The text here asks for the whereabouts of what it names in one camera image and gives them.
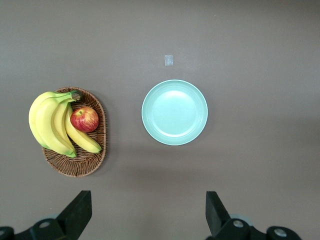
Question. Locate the brown wicker basket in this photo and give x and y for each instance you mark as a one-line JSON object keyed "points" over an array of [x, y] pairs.
{"points": [[80, 163]]}

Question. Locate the yellow banana bunch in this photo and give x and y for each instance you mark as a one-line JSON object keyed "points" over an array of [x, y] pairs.
{"points": [[45, 121]]}

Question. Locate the small clear tape piece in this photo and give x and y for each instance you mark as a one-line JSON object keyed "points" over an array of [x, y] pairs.
{"points": [[168, 60]]}

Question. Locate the pale green round plate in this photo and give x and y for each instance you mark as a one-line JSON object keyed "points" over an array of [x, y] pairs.
{"points": [[175, 112]]}

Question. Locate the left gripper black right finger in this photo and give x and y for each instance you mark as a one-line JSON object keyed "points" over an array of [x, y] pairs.
{"points": [[216, 215]]}

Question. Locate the brown table cover sheet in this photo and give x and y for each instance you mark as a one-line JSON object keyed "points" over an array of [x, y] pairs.
{"points": [[250, 50]]}

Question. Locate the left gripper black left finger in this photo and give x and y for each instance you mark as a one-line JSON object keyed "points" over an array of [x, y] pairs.
{"points": [[75, 215]]}

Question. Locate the red yellow apple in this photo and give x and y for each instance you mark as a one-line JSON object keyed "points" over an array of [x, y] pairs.
{"points": [[84, 119]]}

